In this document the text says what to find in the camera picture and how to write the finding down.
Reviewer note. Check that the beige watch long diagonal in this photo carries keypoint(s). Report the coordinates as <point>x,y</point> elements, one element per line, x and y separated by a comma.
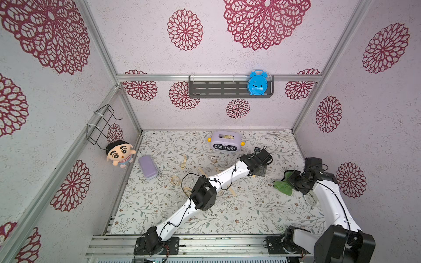
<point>201,171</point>

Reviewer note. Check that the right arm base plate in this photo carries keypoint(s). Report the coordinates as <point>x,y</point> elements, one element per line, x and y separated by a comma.
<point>278,245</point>

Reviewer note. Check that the beige watch top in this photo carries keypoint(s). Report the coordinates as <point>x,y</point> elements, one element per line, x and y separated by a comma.
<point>187,191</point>

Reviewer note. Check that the blue alarm clock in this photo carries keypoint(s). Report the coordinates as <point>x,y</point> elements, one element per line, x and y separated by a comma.
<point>258,83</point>

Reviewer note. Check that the purple tissue box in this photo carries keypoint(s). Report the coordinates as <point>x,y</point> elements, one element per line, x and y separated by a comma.
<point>226,141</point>

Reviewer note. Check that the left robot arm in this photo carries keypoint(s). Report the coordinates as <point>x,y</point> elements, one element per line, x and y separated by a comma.
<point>204,194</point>

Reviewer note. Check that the purple pad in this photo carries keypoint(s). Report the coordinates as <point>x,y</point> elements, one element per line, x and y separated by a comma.
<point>148,167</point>

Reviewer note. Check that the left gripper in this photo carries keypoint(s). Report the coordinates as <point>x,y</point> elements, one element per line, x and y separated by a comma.
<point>262,172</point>

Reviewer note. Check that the black wire rack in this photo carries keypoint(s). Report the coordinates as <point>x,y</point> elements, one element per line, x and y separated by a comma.
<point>95,131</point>

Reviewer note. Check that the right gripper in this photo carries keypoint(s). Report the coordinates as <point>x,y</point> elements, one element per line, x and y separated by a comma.
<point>294,181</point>

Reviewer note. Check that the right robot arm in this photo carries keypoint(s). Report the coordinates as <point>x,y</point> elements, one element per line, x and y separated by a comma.
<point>343,241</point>

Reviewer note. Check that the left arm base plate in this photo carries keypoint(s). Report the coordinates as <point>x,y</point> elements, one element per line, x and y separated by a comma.
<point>161,246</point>

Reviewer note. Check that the green cleaning cloth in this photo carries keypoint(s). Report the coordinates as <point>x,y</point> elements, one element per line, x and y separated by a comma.
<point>283,186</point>

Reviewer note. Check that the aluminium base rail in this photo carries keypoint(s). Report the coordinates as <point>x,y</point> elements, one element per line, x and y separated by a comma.
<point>189,246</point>

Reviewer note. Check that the cartoon boy plush doll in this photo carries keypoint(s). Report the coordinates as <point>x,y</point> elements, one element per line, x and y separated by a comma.
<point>120,153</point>

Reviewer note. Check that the grey wall shelf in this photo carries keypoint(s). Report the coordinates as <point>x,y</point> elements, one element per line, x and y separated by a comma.
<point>216,89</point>

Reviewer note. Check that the beige watch short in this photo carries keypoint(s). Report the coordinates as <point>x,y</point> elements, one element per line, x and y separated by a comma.
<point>183,164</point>

